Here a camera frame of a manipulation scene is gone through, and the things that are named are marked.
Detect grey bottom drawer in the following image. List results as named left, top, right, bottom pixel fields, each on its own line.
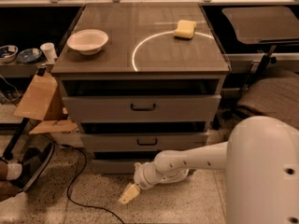
left=92, top=159, right=152, bottom=175

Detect grey drawer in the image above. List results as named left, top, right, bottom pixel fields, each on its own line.
left=63, top=95, right=221, bottom=123
left=80, top=132, right=208, bottom=152
left=92, top=159, right=152, bottom=175

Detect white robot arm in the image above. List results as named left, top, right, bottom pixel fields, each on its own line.
left=120, top=116, right=299, bottom=224

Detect grey middle drawer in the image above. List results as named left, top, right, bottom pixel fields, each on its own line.
left=80, top=132, right=208, bottom=152

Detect grey top drawer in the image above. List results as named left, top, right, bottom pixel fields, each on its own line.
left=63, top=95, right=221, bottom=123

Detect grey drawer cabinet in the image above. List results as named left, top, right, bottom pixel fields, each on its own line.
left=50, top=2, right=232, bottom=175

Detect black sneaker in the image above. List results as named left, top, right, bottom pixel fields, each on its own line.
left=11, top=143, right=55, bottom=192

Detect person leg brown trousers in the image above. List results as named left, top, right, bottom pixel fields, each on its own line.
left=0, top=161, right=22, bottom=202

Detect brown cardboard box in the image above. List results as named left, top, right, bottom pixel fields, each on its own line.
left=14, top=72, right=83, bottom=147

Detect black stand leg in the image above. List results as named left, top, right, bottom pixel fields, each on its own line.
left=1, top=118, right=29, bottom=160

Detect white bowl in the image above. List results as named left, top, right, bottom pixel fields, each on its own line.
left=66, top=29, right=108, bottom=55

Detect white paper cup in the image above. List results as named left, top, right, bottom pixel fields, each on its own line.
left=40, top=42, right=57, bottom=63

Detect grey side shelf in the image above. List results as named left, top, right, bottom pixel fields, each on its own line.
left=0, top=59, right=54, bottom=78

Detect yellow sponge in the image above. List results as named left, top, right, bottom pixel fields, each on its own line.
left=174, top=20, right=196, bottom=39

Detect black office chair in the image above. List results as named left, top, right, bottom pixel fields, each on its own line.
left=222, top=6, right=299, bottom=129

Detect metal bowl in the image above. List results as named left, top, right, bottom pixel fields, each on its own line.
left=0, top=45, right=18, bottom=63

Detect black floor cable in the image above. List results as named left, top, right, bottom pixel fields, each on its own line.
left=40, top=131, right=126, bottom=224

